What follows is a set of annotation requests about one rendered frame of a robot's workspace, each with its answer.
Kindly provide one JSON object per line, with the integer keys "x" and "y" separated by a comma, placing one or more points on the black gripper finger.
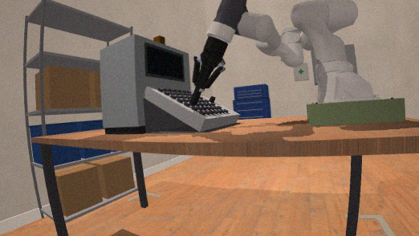
{"x": 197, "y": 72}
{"x": 207, "y": 80}

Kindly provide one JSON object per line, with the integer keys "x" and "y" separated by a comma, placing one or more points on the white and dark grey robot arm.
{"x": 316, "y": 21}

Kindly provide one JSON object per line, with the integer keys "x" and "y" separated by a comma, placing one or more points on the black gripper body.
{"x": 214, "y": 49}

